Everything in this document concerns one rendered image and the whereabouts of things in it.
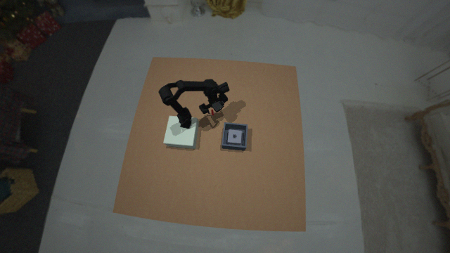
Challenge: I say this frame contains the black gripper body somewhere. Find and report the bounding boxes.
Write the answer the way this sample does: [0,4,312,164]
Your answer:
[199,93,228,114]

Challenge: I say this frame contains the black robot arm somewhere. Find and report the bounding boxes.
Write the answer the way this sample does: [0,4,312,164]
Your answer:
[158,79,230,129]

